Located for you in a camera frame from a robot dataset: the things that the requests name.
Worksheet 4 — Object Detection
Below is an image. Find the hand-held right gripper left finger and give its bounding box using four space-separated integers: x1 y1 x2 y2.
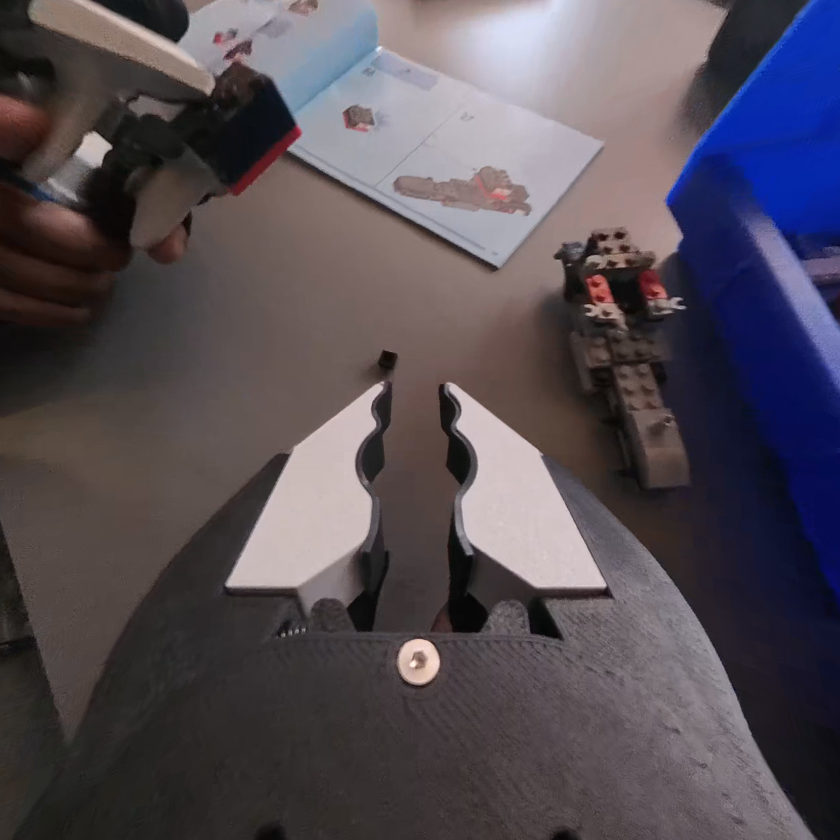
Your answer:
225 381 393 632

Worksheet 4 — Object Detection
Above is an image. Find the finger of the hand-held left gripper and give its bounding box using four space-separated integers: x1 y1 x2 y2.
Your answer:
29 0 216 189
128 153 231 250

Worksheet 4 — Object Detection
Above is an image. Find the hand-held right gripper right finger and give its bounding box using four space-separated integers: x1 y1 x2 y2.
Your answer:
438 382 609 634

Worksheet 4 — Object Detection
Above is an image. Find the red black toy brick assembly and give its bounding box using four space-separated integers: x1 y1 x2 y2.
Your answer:
197 66 304 198

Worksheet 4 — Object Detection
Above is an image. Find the grey desk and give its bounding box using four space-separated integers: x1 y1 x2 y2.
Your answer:
0 0 840 746

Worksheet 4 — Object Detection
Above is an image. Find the person's left hand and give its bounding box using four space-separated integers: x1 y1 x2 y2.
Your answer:
0 94 191 330

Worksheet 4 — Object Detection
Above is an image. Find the grey toy brick car model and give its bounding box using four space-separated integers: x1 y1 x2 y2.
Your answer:
554 226 691 492

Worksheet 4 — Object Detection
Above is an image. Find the toy brick instruction booklet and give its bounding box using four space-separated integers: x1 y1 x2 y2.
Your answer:
177 0 605 270

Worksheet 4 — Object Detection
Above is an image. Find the blue plastic bin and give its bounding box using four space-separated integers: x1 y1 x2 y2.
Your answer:
666 0 840 595

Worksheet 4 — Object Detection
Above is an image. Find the black rounded object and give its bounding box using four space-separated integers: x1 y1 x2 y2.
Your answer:
679 0 811 139

